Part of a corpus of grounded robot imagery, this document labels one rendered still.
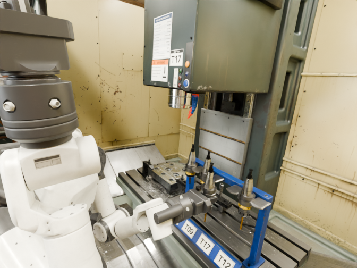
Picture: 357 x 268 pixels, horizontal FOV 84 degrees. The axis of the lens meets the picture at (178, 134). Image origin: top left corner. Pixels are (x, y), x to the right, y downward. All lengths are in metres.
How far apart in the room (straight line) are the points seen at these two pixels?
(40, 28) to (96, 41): 1.78
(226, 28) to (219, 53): 0.12
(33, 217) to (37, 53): 0.21
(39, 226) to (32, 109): 0.15
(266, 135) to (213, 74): 0.66
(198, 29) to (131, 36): 1.38
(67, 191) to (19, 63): 0.38
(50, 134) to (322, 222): 1.79
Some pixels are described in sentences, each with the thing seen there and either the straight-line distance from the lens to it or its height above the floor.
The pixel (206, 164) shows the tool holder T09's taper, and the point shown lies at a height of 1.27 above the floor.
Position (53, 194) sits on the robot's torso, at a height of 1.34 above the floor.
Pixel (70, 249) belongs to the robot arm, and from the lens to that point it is 0.36.
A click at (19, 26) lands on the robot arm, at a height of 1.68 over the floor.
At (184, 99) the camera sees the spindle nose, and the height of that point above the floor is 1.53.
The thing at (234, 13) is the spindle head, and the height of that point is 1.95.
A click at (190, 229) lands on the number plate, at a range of 1.07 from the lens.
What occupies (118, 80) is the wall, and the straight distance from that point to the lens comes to 2.14.
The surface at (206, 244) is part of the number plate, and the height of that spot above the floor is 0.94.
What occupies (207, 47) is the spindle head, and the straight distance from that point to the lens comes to 0.95.
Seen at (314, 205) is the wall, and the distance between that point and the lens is 1.84.
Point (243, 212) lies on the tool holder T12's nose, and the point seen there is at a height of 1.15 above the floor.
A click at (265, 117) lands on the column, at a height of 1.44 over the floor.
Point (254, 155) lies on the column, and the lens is 1.51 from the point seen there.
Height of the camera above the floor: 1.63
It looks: 15 degrees down
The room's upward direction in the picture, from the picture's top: 4 degrees clockwise
